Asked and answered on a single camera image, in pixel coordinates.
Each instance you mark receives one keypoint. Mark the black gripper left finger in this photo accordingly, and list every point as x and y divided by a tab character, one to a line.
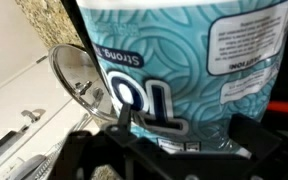
120	132

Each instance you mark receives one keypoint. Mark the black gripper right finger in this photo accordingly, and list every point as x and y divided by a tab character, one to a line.
251	135

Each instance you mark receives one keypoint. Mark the paper towel roll teal packaging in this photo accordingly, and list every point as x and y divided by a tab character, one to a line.
187	66

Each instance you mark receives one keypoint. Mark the red spatula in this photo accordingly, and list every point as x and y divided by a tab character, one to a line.
278	106

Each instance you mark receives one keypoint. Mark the steel pot lid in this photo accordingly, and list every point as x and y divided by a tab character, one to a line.
78	75

